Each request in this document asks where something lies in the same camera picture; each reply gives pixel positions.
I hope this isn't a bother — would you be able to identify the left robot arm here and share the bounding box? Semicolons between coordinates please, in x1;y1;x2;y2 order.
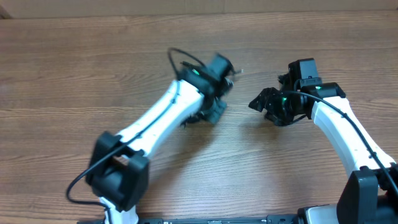
86;54;234;223

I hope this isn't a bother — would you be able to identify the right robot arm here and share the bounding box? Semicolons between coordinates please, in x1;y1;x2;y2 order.
249;58;397;224

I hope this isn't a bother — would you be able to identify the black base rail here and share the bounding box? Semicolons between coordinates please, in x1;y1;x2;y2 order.
138;214;305;224

